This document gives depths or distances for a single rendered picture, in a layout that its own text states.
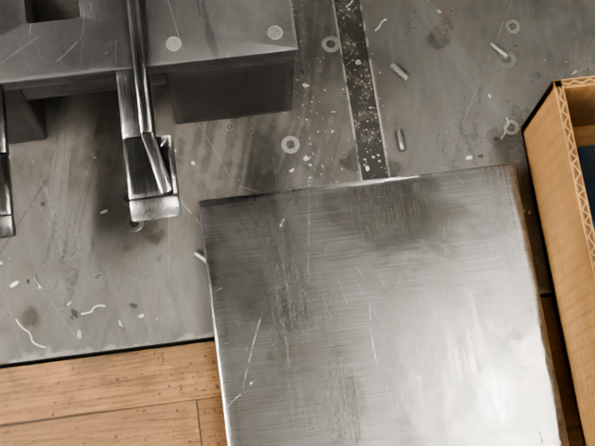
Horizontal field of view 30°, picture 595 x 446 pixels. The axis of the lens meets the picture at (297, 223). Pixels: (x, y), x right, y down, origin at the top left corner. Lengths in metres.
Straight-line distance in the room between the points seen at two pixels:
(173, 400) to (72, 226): 0.11
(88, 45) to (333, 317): 0.18
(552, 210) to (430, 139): 0.08
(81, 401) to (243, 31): 0.21
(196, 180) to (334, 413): 0.15
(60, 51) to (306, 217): 0.15
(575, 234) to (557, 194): 0.03
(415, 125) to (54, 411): 0.25
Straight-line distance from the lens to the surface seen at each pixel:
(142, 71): 0.53
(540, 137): 0.60
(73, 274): 0.60
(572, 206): 0.56
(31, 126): 0.60
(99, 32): 0.55
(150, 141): 0.52
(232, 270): 0.57
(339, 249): 0.58
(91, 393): 0.59
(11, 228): 0.53
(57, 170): 0.62
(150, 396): 0.59
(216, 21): 0.55
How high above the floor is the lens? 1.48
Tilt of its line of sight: 75 degrees down
